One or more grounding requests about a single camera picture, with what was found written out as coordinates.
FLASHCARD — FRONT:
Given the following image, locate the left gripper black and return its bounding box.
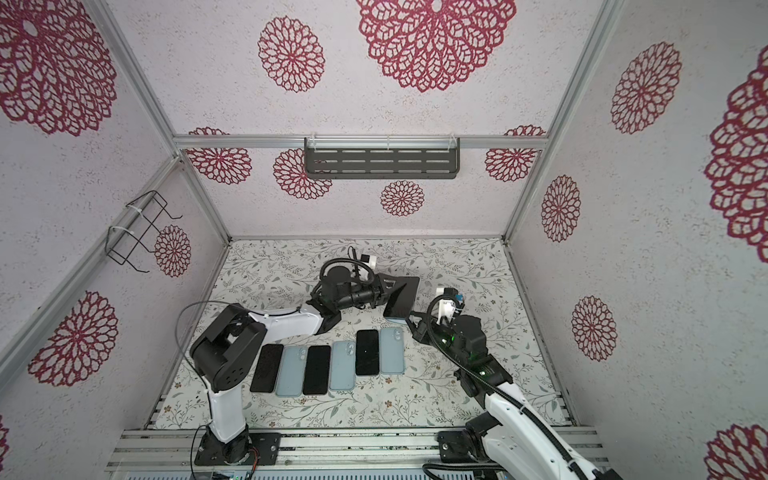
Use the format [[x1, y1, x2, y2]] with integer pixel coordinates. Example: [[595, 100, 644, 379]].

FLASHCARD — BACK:
[[337, 272, 406, 311]]

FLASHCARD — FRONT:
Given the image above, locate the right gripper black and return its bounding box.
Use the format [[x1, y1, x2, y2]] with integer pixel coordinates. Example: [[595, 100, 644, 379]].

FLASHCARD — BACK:
[[404, 309, 469, 372]]

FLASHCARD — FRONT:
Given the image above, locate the black phone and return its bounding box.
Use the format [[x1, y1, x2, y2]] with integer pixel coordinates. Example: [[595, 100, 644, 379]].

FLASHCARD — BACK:
[[383, 276, 420, 322], [355, 329, 380, 377], [302, 345, 332, 396], [250, 344, 284, 393]]

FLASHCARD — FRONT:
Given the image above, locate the light blue phone case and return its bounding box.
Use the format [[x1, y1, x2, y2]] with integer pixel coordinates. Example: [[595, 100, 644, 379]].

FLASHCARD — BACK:
[[329, 341, 356, 391], [275, 346, 308, 397], [379, 327, 405, 375]]

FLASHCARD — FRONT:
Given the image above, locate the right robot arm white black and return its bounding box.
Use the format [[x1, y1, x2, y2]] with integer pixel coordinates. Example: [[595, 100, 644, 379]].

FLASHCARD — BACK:
[[406, 312, 621, 479]]

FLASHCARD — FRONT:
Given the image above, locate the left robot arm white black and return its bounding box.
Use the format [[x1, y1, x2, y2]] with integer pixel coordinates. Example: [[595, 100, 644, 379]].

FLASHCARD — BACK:
[[189, 258, 420, 465]]

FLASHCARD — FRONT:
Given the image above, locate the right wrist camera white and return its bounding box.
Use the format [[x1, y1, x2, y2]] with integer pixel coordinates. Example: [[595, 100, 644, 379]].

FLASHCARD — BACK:
[[435, 287, 465, 325]]

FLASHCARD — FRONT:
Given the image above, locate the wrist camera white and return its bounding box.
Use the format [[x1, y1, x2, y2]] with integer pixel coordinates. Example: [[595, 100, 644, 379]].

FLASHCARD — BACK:
[[354, 254, 377, 269], [435, 287, 465, 325]]

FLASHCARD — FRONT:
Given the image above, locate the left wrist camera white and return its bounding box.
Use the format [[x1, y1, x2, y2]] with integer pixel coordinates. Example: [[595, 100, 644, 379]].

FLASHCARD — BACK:
[[354, 254, 377, 269]]

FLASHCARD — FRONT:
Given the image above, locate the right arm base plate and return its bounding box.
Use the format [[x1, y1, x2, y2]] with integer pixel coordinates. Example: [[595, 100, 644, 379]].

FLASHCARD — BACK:
[[436, 429, 487, 464]]

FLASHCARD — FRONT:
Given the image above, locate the dark metal wall shelf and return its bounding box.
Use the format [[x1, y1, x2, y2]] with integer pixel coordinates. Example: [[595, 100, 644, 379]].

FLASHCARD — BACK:
[[304, 138, 461, 180]]

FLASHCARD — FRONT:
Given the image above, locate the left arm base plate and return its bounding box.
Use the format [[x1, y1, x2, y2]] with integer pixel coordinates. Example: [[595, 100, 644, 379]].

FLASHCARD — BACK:
[[193, 429, 282, 467]]

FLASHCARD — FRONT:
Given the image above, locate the black wire wall basket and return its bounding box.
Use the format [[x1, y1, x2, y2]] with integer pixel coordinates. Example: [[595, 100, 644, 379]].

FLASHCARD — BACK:
[[103, 190, 182, 274]]

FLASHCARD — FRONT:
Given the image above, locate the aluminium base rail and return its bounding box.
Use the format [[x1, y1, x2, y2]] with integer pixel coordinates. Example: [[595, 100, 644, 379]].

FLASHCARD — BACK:
[[106, 425, 610, 472]]

